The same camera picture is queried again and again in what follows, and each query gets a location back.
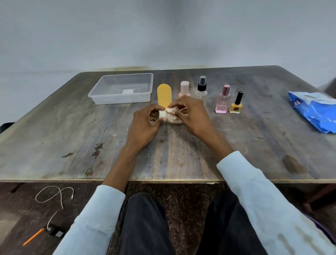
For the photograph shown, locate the person's right hand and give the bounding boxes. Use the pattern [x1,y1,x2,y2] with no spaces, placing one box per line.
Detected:
[167,95,220,141]

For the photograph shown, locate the blue wet wipes packet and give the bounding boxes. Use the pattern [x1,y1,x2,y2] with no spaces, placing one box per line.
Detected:
[288,91,336,134]

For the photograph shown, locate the yellow nail polish bottle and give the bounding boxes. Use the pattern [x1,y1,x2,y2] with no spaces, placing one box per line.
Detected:
[229,91,244,114]

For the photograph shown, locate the clear plastic container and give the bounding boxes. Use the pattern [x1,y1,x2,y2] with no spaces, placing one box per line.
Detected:
[88,73,154,105]

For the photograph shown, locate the person's right leg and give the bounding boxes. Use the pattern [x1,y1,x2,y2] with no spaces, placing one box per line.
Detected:
[196,189,269,255]

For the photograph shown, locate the black chair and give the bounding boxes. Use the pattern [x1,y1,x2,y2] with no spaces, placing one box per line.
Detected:
[0,122,15,134]

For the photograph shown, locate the person's left leg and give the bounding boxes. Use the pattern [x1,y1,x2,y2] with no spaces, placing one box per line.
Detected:
[116,192,177,255]

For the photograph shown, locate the person's right forearm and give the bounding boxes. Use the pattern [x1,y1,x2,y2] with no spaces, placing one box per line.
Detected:
[202,131,336,255]

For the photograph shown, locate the yellow nail file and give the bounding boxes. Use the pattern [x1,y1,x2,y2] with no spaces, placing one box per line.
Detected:
[157,84,173,110]

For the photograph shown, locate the pink bottle with pale cap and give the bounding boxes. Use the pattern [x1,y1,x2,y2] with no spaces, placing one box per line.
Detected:
[179,81,191,98]

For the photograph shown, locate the black charger adapter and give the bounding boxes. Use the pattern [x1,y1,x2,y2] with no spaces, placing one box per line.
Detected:
[47,224,65,238]

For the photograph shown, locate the pink perfume bottle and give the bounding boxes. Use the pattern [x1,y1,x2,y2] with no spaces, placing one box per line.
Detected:
[215,85,231,114]

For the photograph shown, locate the person's left forearm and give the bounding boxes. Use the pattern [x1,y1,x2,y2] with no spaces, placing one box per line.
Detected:
[52,145,144,255]

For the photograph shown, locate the orange pencil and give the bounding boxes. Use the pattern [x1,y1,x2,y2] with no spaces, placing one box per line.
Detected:
[23,228,45,246]

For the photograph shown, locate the person's left hand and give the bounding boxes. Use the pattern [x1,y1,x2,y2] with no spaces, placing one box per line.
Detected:
[124,104,168,155]

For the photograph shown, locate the clear spray bottle black cap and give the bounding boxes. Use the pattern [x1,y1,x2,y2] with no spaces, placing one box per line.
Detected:
[195,76,208,103]

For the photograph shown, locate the white cable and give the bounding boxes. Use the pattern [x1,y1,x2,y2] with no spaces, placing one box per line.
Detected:
[35,186,74,231]

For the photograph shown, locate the beige practice hand model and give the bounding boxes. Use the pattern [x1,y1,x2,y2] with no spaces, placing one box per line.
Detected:
[157,109,188,125]

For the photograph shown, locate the person's leg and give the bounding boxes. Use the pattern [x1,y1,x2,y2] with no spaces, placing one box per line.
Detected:
[116,192,177,255]
[196,189,269,255]

